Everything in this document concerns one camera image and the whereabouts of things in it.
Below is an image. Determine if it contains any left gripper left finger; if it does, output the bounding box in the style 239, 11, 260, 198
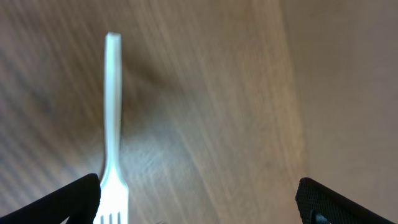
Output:
1, 173, 101, 224

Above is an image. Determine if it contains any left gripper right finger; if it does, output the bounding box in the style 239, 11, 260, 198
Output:
295, 177, 393, 224

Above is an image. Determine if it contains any white plastic fork long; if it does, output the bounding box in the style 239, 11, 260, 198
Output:
93, 32, 129, 224

